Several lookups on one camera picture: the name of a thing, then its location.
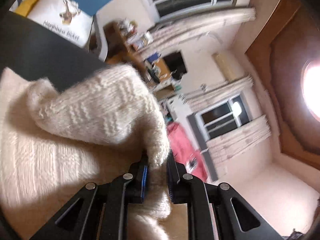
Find wall air conditioner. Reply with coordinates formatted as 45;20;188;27
212;53;238;82

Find stack of boxes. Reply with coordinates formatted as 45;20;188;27
126;31;153;51

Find wooden desk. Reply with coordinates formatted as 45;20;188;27
104;21;175;92

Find cream knit sweater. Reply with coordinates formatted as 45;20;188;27
1;64;171;239

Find blue bag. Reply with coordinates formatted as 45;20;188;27
146;52;161;64

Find black monitor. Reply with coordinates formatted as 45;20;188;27
163;51;188;80

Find floral curtain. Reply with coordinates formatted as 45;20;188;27
185;75;254;106
137;7;256;59

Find middle floral curtain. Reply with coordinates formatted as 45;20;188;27
137;7;256;59

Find right floral curtain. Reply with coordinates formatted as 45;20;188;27
185;75;254;106

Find red ruffled quilt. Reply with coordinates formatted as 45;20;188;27
167;122;208;182

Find white deer print pillow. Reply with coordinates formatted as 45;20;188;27
27;0;93;48

